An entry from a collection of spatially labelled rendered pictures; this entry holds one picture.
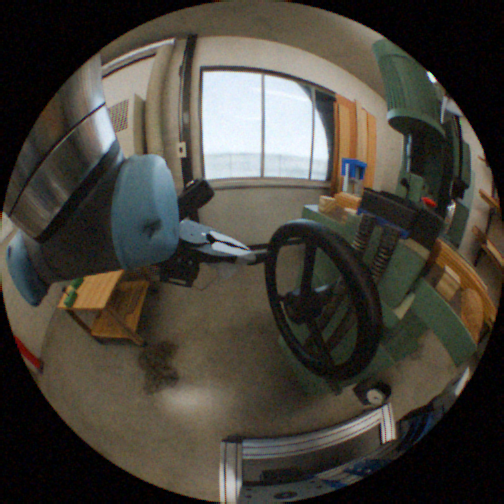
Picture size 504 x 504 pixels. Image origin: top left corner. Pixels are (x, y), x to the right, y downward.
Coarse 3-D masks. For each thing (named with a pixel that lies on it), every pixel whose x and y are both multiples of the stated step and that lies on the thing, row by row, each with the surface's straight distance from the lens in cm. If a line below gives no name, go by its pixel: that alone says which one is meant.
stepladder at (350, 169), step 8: (344, 160) 137; (352, 160) 132; (344, 168) 135; (352, 168) 130; (360, 168) 144; (344, 176) 134; (352, 176) 130; (360, 176) 143; (344, 184) 133; (360, 184) 140; (360, 192) 146
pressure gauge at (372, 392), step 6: (378, 384) 45; (384, 384) 45; (372, 390) 45; (378, 390) 43; (384, 390) 44; (390, 390) 45; (366, 396) 47; (372, 396) 46; (378, 396) 45; (384, 396) 44; (372, 402) 48; (378, 402) 47; (384, 402) 45
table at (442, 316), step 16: (304, 208) 49; (336, 208) 55; (336, 224) 40; (336, 272) 30; (432, 272) 40; (416, 288) 34; (432, 288) 33; (384, 304) 26; (400, 304) 28; (416, 304) 35; (432, 304) 34; (448, 304) 34; (384, 320) 27; (432, 320) 36; (448, 320) 35; (448, 336) 37; (464, 336) 37; (448, 352) 39; (464, 352) 40
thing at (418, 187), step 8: (400, 176) 44; (408, 176) 44; (416, 176) 44; (400, 184) 44; (416, 184) 43; (424, 184) 46; (400, 192) 44; (408, 192) 44; (416, 192) 43; (424, 192) 49; (416, 200) 43
